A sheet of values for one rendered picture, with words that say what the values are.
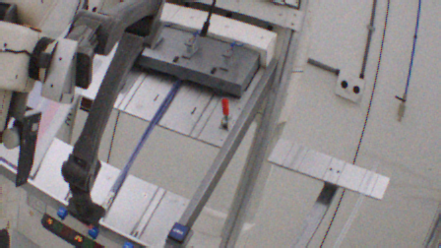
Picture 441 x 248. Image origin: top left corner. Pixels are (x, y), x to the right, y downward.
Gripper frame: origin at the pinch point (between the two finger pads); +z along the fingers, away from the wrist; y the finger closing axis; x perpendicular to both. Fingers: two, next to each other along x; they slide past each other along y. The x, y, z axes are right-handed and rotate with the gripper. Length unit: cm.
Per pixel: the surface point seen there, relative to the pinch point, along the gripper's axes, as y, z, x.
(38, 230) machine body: 36, 43, -5
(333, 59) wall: -15, 101, -178
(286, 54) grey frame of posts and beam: -23, -1, -75
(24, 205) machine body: 44, 38, -10
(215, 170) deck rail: -21.0, 0.3, -32.1
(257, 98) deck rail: -21, 1, -57
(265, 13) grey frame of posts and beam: -14, -11, -80
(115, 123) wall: 80, 148, -133
